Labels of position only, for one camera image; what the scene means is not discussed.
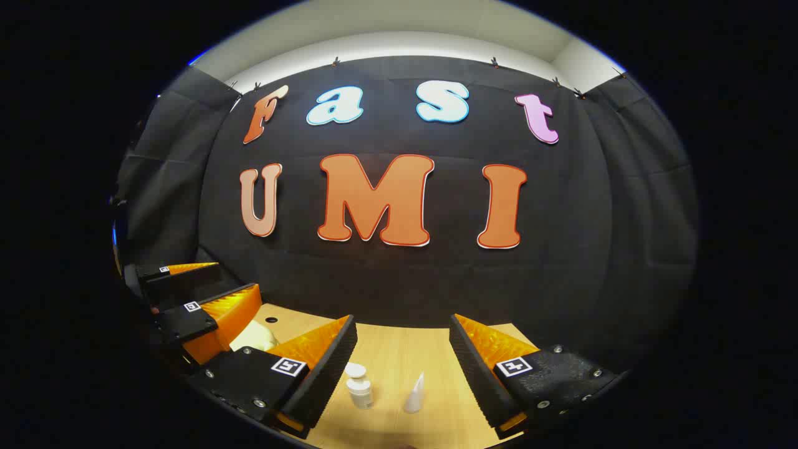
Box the white pump bottle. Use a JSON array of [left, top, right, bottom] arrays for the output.
[[345, 362, 375, 410]]

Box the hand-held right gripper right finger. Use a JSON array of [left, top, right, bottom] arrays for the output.
[[449, 313, 619, 440]]

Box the pale yellow small suitcase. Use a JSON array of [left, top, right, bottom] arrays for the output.
[[229, 320, 280, 353]]

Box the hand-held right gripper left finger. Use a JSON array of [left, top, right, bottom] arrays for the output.
[[186, 314, 358, 440]]

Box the white squeeze tube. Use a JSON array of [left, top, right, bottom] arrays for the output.
[[403, 372, 426, 414]]

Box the black backdrop cloth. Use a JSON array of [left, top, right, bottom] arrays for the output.
[[115, 55, 699, 375]]

